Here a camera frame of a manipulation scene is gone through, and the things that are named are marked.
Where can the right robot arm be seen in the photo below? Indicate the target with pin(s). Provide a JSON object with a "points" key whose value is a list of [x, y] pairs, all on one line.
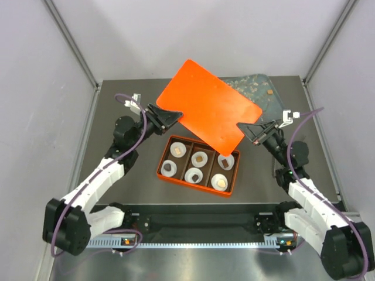
{"points": [[345, 247]]}

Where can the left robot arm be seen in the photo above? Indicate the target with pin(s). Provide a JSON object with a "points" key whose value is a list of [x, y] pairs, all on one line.
{"points": [[69, 223]]}

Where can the brown oblong chocolate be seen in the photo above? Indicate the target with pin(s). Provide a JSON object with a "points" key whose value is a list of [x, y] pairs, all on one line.
{"points": [[225, 163]]}

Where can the orange chocolate box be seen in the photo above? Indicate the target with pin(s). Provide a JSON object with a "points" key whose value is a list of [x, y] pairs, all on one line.
{"points": [[209, 170]]}

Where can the dark square chocolate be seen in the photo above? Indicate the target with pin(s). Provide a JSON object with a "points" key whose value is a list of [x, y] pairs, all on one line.
{"points": [[195, 177]]}

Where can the white paper cup back-right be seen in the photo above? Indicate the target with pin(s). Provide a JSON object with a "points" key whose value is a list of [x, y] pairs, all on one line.
{"points": [[230, 160]]}

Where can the white paper cup front-left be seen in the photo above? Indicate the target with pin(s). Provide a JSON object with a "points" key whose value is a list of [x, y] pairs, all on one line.
{"points": [[172, 172]]}

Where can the white heart chocolate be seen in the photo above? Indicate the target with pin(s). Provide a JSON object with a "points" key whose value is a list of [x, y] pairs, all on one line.
{"points": [[221, 183]]}

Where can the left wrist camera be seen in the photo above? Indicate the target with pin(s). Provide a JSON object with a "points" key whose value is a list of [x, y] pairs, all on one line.
{"points": [[133, 103]]}

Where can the dark round chocolate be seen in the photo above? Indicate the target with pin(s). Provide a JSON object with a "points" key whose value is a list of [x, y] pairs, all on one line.
{"points": [[167, 167]]}

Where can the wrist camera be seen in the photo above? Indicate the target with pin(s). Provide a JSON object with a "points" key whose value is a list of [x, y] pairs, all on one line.
{"points": [[133, 103], [288, 117]]}

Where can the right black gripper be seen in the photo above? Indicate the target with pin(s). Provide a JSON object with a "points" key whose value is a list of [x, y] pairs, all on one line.
{"points": [[253, 130]]}

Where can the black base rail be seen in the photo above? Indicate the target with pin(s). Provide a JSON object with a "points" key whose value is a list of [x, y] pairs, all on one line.
{"points": [[202, 223]]}

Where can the white paper cup back-left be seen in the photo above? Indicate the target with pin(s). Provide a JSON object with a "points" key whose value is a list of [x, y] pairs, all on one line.
{"points": [[180, 146]]}

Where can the floral blue tray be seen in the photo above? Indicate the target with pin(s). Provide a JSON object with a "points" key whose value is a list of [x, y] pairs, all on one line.
{"points": [[254, 87]]}

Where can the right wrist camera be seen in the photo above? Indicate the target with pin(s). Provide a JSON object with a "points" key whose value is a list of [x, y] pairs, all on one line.
{"points": [[288, 117]]}

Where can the orange box lid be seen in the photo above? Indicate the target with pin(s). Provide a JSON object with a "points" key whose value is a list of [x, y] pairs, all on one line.
{"points": [[211, 108]]}

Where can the white paper cup front-right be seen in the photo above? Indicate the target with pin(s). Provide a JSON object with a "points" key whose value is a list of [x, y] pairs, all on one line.
{"points": [[215, 179]]}

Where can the white paper cup back-middle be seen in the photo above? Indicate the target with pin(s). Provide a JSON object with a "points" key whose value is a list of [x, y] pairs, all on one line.
{"points": [[199, 164]]}

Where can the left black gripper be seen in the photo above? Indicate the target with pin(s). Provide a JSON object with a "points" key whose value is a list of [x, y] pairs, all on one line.
{"points": [[167, 117]]}

